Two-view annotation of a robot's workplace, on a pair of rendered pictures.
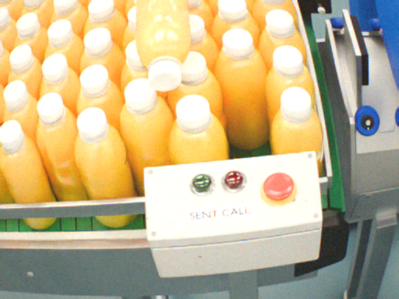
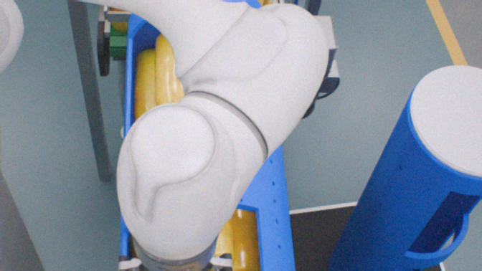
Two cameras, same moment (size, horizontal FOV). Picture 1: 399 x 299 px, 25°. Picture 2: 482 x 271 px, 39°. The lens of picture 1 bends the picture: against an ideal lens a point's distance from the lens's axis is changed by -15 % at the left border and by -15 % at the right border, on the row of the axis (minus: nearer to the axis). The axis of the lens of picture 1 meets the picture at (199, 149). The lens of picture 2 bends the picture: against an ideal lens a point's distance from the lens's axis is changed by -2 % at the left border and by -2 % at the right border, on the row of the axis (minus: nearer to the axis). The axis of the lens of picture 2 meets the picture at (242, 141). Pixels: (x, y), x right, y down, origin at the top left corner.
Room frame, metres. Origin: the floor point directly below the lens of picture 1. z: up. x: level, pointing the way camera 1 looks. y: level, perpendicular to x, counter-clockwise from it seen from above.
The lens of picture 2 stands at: (0.77, -1.25, 2.15)
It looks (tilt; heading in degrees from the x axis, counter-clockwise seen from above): 57 degrees down; 75
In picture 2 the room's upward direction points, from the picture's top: 9 degrees clockwise
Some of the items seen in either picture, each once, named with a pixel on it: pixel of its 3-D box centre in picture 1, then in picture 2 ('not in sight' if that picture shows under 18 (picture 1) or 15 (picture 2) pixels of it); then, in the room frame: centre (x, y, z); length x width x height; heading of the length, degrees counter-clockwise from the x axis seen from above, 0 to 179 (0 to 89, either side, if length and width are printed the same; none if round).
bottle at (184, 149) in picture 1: (200, 160); not in sight; (0.75, 0.00, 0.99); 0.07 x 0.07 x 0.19
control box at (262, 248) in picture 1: (237, 218); not in sight; (0.63, -0.03, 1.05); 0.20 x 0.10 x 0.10; 86
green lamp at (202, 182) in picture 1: (202, 182); not in sight; (0.65, 0.00, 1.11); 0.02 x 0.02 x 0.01
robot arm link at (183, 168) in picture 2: not in sight; (183, 170); (0.80, -0.95, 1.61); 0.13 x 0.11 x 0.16; 50
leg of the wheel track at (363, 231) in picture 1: (366, 237); not in sight; (0.96, -0.33, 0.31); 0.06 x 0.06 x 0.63; 86
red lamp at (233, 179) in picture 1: (233, 179); not in sight; (0.64, -0.03, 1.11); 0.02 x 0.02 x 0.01
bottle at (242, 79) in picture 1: (243, 89); not in sight; (0.86, -0.07, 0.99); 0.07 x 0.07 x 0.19
